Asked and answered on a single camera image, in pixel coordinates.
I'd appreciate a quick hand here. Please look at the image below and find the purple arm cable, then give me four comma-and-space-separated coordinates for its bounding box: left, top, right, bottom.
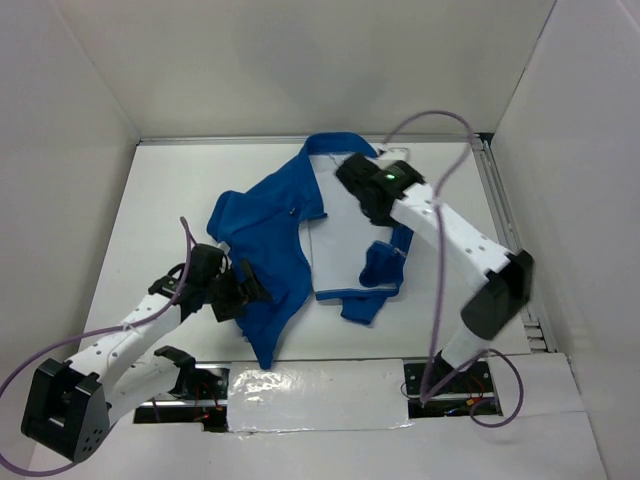
0, 215, 201, 476
382, 109, 525, 430

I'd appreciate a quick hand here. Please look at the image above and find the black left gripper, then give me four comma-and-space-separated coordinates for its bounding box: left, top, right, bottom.
203, 258, 272, 323

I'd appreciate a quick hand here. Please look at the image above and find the aluminium frame rail back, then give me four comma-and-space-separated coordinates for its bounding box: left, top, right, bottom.
139, 134, 467, 146

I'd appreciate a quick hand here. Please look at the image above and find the blue jacket white lining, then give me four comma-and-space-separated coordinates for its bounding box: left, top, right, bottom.
206, 132, 413, 370

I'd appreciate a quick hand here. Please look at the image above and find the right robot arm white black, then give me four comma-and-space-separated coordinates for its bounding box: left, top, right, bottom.
336, 154, 534, 392

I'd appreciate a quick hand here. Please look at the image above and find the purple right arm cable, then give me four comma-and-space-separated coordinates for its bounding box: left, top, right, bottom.
382, 109, 525, 430

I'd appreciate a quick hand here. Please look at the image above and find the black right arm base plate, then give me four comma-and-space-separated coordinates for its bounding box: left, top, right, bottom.
399, 360, 494, 400

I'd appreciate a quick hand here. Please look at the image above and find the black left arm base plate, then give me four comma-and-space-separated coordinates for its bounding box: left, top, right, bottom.
140, 362, 231, 413

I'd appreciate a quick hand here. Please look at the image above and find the aluminium frame rail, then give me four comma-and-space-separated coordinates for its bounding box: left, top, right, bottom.
139, 134, 467, 146
469, 132, 557, 354

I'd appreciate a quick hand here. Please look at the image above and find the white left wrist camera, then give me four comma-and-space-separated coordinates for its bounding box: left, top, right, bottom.
216, 242, 230, 259

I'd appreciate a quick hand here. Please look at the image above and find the aluminium frame rail right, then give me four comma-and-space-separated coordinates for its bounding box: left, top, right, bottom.
469, 132, 557, 354

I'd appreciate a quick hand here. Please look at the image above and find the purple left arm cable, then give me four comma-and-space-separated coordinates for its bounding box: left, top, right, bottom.
0, 215, 201, 476

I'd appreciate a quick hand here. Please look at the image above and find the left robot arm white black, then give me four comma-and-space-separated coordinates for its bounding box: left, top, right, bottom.
21, 244, 271, 463

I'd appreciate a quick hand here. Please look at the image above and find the white glossy taped sheet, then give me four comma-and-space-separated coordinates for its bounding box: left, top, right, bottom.
227, 359, 411, 433

